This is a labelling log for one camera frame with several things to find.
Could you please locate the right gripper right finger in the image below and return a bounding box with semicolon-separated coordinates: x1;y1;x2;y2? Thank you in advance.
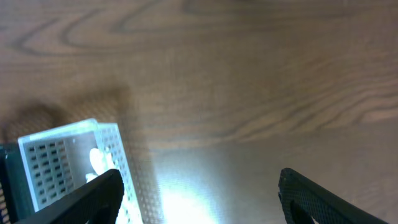
278;168;384;224

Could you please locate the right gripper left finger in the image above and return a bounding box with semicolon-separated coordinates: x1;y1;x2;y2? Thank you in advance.
19;169;124;224

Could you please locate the white spoon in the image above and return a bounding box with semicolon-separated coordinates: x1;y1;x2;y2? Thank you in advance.
85;148;116;183

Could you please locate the clear plastic basket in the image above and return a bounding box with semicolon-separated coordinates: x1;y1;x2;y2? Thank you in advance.
18;119;143;223

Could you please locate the black plastic basket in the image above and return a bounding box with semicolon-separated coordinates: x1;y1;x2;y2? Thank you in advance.
1;144;35;223

